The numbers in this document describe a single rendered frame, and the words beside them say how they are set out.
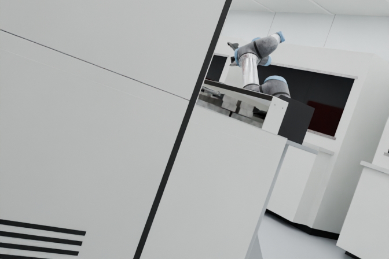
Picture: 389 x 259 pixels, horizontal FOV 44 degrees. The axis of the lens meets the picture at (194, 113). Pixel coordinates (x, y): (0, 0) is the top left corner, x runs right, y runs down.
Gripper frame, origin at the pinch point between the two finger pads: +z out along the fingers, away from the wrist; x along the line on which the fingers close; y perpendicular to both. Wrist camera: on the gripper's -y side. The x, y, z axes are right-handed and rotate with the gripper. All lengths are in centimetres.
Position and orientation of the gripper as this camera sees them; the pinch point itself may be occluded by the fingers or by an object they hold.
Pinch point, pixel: (227, 54)
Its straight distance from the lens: 305.6
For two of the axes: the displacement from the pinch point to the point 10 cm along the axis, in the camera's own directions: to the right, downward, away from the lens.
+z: -7.7, -0.7, -6.3
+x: 0.7, 9.8, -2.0
